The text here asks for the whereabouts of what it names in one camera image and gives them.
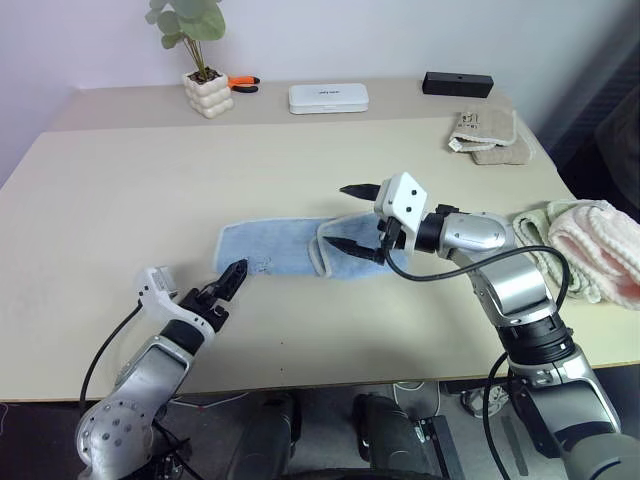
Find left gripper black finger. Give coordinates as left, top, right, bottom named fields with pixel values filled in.
left=201, top=259, right=247, bottom=300
left=213, top=260, right=250, bottom=303

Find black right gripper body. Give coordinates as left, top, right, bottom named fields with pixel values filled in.
left=374, top=214, right=407, bottom=267

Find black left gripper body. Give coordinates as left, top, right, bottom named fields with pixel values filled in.
left=177, top=285, right=231, bottom=334

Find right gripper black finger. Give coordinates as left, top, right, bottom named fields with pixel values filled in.
left=326, top=236, right=383, bottom=265
left=338, top=183, right=384, bottom=203

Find light blue towel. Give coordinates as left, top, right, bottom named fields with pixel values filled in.
left=213, top=211, right=412, bottom=282

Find beige printed folded towel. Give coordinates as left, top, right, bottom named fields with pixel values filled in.
left=446, top=106, right=519, bottom=154

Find plain beige folded towel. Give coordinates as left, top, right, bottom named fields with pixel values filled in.
left=469, top=99, right=534, bottom=167

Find light green folded towel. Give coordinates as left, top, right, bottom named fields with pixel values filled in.
left=511, top=199, right=602, bottom=304

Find pink folded towel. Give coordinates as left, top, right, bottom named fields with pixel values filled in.
left=546, top=199, right=640, bottom=312

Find flat white case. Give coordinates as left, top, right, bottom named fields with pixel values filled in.
left=287, top=82, right=372, bottom=117

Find long black box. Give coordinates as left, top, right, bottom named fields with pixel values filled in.
left=421, top=71, right=496, bottom=99

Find dark rounded shape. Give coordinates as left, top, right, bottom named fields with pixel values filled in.
left=227, top=391, right=302, bottom=480
left=351, top=392, right=427, bottom=480

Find green plant in white pot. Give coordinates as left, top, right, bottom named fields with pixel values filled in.
left=144, top=0, right=236, bottom=120

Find dark object beside table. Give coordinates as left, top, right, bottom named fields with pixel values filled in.
left=592, top=83, right=640, bottom=222

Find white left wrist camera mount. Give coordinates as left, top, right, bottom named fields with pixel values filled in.
left=133, top=266, right=232, bottom=347

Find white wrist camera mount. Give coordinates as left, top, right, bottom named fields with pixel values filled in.
left=372, top=172, right=431, bottom=255
left=133, top=266, right=232, bottom=347

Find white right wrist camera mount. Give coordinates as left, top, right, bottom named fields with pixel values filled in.
left=372, top=172, right=431, bottom=255

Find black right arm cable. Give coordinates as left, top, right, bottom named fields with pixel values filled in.
left=383, top=243, right=572, bottom=307

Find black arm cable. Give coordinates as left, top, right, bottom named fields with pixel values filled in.
left=383, top=243, right=572, bottom=307
left=79, top=303, right=144, bottom=407

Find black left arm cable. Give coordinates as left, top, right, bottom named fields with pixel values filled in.
left=79, top=303, right=144, bottom=407

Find orange handled pliers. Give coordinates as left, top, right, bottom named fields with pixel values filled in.
left=226, top=74, right=262, bottom=95

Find black cable under table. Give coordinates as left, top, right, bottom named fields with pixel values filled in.
left=481, top=351, right=517, bottom=480

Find black bracket under table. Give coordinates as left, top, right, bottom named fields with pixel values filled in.
left=413, top=413, right=467, bottom=480

